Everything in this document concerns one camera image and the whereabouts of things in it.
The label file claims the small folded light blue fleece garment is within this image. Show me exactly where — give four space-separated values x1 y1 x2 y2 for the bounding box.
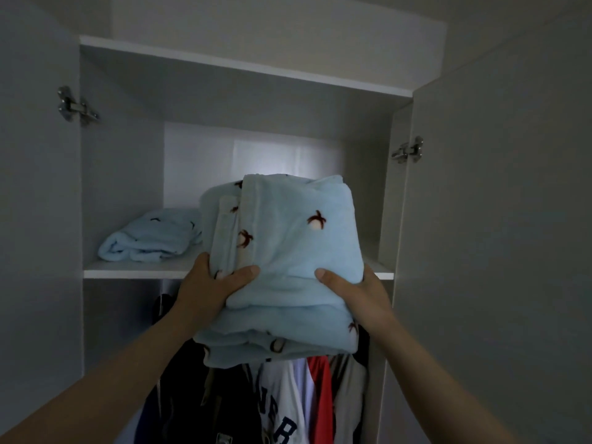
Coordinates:
97 207 204 263

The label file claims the black hanging garment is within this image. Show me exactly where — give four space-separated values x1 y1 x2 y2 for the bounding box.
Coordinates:
134 293 264 444

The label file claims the white lettered hanging shirt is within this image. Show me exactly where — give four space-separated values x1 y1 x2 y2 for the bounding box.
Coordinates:
252 358 310 444

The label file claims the grey hanging garment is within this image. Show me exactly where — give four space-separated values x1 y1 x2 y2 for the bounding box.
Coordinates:
329 352 369 444

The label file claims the person's right hand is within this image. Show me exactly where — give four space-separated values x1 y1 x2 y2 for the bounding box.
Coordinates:
314 265 397 334

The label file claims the light blue fleece blanket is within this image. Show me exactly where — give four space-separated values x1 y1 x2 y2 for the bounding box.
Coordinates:
193 173 365 368

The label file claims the person's left hand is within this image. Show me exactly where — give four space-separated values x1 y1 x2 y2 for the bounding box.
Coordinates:
171 252 261 337

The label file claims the metal door hinge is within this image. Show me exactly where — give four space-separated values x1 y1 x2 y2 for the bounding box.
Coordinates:
57 86 101 126
391 136 425 164

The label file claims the white wardrobe door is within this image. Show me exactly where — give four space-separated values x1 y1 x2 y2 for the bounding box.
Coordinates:
376 2 592 444
0 0 85 435

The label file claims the person's left forearm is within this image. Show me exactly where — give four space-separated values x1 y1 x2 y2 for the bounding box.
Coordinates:
0 314 197 444

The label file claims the red hanging garment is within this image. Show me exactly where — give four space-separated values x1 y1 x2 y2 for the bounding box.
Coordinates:
306 355 335 444

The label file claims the white wardrobe shelf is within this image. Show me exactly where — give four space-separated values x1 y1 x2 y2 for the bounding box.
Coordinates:
83 252 395 281

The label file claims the white wardrobe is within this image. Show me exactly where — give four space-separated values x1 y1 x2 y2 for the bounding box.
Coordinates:
79 34 414 444

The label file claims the person's right forearm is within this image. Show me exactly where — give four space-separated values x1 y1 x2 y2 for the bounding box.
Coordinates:
368 315 523 444

